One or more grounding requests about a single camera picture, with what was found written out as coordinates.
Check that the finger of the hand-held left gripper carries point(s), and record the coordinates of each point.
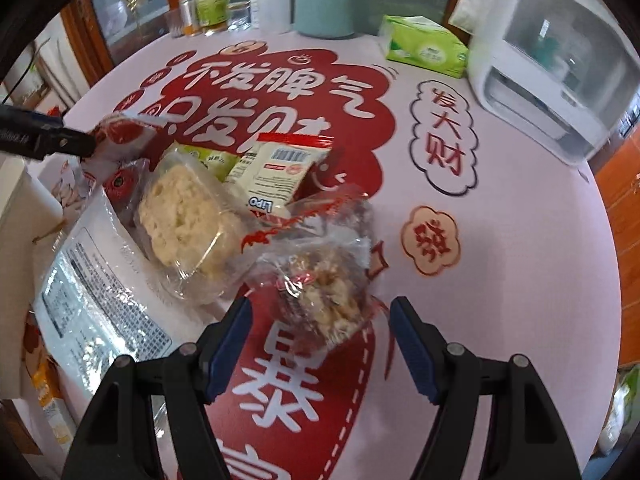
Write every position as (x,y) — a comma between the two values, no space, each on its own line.
(55,137)

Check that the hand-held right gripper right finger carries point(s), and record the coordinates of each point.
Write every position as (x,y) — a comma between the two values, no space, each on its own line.
(415,355)

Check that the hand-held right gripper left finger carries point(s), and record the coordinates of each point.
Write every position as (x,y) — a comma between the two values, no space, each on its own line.
(227,350)

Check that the red white snack packet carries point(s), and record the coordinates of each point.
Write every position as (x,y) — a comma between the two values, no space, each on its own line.
(125,135)

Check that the red round print packet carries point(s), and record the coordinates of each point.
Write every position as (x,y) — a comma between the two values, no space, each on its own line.
(122,182)

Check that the clear red puffed rice packet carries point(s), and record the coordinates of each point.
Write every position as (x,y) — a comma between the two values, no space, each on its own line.
(320,280)

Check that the pale rice cake clear wrap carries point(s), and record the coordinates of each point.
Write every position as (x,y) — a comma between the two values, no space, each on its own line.
(185,220)

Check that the snack packets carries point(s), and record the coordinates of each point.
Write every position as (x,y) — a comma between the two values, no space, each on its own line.
(95,285)

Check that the green snack packet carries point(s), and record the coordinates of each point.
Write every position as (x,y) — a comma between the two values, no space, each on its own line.
(210,160)

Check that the white biscuit packet red edge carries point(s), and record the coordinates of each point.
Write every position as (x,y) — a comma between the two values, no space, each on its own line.
(277,172)

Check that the pink red printed tablecloth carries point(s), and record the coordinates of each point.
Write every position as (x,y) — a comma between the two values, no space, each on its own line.
(500,270)

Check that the wooden glass door cabinet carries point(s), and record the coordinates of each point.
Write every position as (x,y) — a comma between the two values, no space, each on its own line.
(100,15)

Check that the small glass cup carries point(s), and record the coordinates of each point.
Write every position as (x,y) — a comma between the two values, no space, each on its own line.
(175,25)

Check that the glass jar metal lid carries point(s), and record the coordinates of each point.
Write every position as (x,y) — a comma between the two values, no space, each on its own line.
(188,16)

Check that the green white plastic bag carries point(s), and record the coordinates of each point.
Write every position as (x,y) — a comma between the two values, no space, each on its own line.
(620,410)

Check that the clear glass jar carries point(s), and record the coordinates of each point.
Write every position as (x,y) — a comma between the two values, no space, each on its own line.
(239,16)

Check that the small white pill bottle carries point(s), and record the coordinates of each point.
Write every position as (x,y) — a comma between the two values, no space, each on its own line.
(255,7)

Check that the white plastic bottle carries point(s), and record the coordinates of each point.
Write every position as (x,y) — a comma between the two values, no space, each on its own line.
(276,2)

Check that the teal canister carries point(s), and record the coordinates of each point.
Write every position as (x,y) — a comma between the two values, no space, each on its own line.
(325,5)

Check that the green tissue pack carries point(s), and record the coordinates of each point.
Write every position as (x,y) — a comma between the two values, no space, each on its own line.
(425,45)

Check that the white countertop appliance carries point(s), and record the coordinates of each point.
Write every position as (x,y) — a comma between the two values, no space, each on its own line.
(555,55)

